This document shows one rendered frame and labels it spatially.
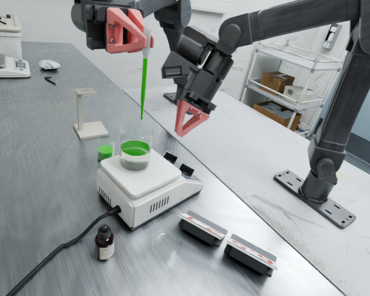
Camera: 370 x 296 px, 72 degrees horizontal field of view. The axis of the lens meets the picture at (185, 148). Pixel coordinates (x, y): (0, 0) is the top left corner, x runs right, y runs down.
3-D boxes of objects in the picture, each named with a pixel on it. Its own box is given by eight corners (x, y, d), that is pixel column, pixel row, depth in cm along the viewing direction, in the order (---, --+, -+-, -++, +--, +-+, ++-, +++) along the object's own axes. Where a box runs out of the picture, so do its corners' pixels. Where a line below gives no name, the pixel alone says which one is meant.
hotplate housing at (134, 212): (167, 164, 67) (170, 138, 63) (202, 192, 60) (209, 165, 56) (86, 197, 53) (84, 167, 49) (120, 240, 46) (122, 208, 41)
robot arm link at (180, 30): (189, 90, 97) (175, 11, 68) (174, 85, 99) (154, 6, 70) (197, 78, 99) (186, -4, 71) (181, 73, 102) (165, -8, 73)
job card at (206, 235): (188, 211, 54) (192, 196, 52) (227, 231, 51) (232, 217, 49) (174, 229, 49) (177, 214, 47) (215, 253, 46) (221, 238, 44)
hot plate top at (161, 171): (147, 147, 58) (147, 144, 57) (183, 175, 51) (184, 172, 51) (98, 164, 50) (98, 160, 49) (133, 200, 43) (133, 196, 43)
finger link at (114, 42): (173, 18, 39) (137, 7, 44) (134, 16, 34) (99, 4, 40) (168, 63, 43) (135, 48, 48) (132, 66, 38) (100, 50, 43)
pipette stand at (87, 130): (100, 123, 80) (99, 83, 73) (108, 135, 75) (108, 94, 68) (73, 126, 76) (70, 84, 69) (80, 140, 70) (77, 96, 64)
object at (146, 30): (143, 55, 40) (145, 24, 38) (148, 57, 39) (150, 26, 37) (140, 56, 40) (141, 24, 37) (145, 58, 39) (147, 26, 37)
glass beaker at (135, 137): (130, 180, 47) (133, 141, 42) (111, 163, 50) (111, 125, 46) (159, 167, 51) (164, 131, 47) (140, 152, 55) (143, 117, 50)
